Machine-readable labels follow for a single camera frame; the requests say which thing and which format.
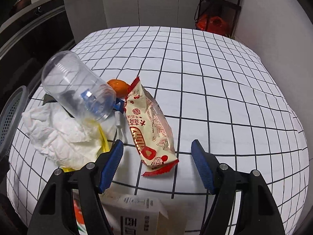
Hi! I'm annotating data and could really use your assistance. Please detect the green white medicine box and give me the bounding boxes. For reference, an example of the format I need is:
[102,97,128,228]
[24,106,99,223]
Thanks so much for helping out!
[99,190,169,234]

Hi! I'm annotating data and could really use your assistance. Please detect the grey perforated trash basket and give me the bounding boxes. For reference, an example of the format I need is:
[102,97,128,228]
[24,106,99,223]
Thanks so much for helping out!
[1,85,29,160]

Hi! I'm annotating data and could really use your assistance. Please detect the grey kitchen cabinets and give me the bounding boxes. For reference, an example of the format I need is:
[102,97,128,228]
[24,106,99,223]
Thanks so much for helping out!
[64,0,198,42]

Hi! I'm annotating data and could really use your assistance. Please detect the crumpled white tissue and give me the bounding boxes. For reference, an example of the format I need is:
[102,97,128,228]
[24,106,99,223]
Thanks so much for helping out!
[22,102,110,171]

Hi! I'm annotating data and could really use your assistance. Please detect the red white snack wrapper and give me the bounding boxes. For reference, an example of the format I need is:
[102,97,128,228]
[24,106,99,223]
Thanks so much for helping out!
[124,77,179,177]

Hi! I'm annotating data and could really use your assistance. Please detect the orange peel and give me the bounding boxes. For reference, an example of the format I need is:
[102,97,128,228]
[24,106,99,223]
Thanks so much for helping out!
[107,79,130,99]

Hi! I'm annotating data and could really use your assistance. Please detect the clear plastic jar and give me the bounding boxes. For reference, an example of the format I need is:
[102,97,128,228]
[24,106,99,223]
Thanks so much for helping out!
[41,50,116,123]

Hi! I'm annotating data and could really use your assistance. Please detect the white checkered tablecloth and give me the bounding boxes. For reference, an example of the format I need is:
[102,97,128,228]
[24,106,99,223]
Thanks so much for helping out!
[7,27,309,234]

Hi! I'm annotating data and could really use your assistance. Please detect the black built-in oven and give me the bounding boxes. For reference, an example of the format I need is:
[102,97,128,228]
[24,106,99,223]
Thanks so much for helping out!
[1,0,75,106]

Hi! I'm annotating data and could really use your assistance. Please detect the red plastic bag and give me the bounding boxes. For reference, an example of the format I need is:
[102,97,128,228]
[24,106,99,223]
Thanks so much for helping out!
[196,14,231,37]

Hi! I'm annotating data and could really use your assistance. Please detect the black metal shelf rack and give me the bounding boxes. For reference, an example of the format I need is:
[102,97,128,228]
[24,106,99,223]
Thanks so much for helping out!
[194,0,241,38]

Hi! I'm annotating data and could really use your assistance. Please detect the yellow tape ring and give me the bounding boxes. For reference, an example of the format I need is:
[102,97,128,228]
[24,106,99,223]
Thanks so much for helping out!
[61,119,111,173]

